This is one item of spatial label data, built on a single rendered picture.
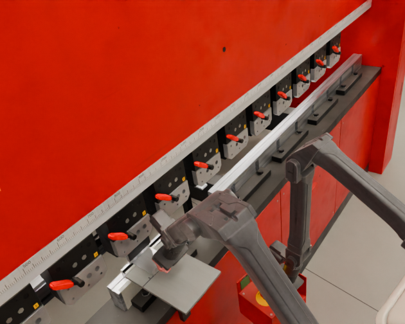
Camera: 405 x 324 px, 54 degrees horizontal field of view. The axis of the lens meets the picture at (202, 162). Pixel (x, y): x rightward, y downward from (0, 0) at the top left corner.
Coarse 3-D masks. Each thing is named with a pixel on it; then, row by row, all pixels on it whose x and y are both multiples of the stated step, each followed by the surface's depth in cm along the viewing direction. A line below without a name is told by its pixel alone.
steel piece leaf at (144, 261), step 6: (144, 252) 137; (150, 252) 137; (138, 258) 135; (144, 258) 135; (150, 258) 134; (138, 264) 133; (144, 264) 132; (150, 264) 132; (150, 270) 130; (156, 270) 129
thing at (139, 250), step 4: (144, 240) 134; (148, 240) 136; (140, 244) 133; (144, 244) 135; (148, 244) 138; (136, 248) 132; (140, 248) 134; (144, 248) 135; (132, 252) 131; (136, 252) 133; (140, 252) 136; (128, 256) 130; (132, 256) 132; (136, 256) 135; (128, 260) 132; (132, 260) 134
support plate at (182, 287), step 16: (144, 272) 130; (160, 272) 129; (176, 272) 128; (192, 272) 127; (208, 272) 126; (144, 288) 125; (160, 288) 124; (176, 288) 123; (192, 288) 122; (208, 288) 122; (176, 304) 118; (192, 304) 117
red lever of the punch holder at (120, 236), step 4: (120, 232) 116; (128, 232) 119; (108, 236) 112; (112, 236) 112; (116, 236) 113; (120, 236) 114; (124, 236) 115; (128, 236) 117; (132, 236) 118; (136, 236) 119
